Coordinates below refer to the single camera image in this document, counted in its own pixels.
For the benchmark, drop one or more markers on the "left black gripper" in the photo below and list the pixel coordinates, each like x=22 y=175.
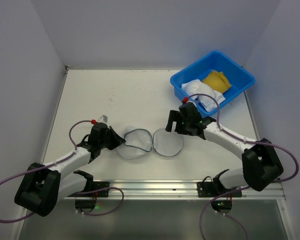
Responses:
x=110 y=137

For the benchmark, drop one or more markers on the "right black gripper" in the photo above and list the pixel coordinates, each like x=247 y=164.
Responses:
x=179 y=124

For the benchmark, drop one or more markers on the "white mesh laundry bag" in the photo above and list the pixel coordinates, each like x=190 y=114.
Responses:
x=140 y=142

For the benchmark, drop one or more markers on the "white bra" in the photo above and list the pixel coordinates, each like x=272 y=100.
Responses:
x=197 y=87

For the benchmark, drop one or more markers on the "yellow bra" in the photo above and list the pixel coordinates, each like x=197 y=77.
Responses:
x=217 y=81

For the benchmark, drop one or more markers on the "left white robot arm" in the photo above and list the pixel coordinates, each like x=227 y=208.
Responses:
x=44 y=185

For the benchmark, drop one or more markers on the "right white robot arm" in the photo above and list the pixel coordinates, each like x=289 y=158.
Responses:
x=260 y=163

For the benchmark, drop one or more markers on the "blue plastic tub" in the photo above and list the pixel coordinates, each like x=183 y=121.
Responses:
x=239 y=78

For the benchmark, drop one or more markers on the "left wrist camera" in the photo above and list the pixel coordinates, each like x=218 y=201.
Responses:
x=102 y=119

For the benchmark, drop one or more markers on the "aluminium mounting rail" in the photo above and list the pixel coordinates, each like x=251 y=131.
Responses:
x=185 y=190

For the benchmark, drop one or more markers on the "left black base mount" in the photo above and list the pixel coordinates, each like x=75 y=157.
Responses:
x=82 y=184

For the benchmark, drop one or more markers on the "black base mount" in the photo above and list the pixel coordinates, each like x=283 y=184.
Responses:
x=211 y=187
x=82 y=184

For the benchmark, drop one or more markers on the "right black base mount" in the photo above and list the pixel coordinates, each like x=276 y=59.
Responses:
x=211 y=187

